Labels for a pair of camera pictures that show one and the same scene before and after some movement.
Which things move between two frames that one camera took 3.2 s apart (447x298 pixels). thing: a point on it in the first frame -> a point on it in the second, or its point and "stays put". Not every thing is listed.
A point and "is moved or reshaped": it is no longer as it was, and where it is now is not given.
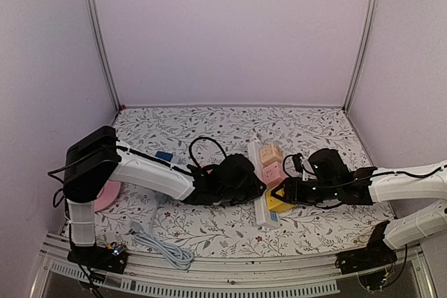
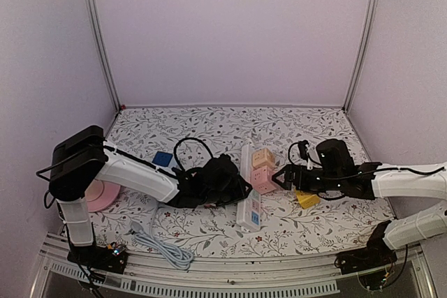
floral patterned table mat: x=147 y=225 stays put
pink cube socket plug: x=272 y=173 is moved or reshaped
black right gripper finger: x=283 y=185 -> x=284 y=169
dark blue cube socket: x=164 y=155 stays put
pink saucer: x=107 y=195 stays put
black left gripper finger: x=259 y=184 -> x=242 y=188
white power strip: x=265 y=217 -> x=248 y=211
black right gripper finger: x=288 y=197 -> x=286 y=185
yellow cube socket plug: x=276 y=205 is moved or reshaped
